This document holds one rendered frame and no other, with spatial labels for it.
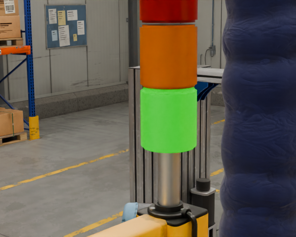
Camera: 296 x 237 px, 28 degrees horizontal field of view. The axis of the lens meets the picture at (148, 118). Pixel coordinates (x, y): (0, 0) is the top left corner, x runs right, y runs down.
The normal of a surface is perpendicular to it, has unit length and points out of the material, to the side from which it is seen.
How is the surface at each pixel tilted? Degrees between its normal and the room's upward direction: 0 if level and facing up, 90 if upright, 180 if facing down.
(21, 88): 89
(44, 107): 90
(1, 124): 90
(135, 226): 0
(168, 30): 90
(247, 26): 74
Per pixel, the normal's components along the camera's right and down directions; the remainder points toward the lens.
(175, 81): 0.18, 0.18
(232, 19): -0.92, -0.16
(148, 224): -0.01, -0.98
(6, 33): 0.79, 0.17
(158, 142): -0.34, 0.18
